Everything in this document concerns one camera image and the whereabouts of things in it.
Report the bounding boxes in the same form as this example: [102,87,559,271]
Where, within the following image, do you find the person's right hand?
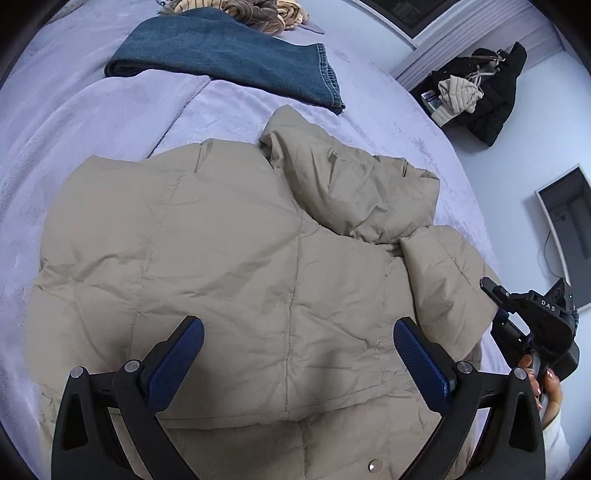
[517,354,564,425]

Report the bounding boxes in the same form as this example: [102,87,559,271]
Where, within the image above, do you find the blue jeans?
[104,7,346,115]

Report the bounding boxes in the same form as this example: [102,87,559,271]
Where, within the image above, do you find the beige puffer jacket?
[23,105,509,480]

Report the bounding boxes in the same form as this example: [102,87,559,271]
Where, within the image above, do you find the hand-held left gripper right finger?
[392,316,546,480]

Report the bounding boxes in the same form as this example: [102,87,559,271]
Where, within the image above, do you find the white framed monitor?
[536,164,587,315]

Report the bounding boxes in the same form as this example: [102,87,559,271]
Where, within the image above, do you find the person's right forearm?
[540,410,574,478]

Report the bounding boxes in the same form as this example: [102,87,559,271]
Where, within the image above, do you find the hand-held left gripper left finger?
[51,315,206,480]

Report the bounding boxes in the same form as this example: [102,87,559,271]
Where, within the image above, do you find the black jacket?
[431,41,528,147]

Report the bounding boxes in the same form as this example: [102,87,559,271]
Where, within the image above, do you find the striped beige garment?
[159,0,310,34]

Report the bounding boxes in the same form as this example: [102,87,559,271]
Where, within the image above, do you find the dark window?
[355,0,467,47]

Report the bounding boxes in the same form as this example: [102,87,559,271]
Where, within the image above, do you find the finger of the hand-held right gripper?
[480,277,509,308]

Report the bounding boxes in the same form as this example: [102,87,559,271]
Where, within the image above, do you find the black cable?
[544,228,568,283]

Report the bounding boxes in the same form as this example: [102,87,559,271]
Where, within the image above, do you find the lilac fleece blanket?
[0,0,513,480]

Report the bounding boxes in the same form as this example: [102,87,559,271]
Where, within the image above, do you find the beige ribbed garment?
[438,76,484,127]

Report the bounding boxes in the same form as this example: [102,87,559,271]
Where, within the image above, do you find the brown garment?
[219,0,280,25]

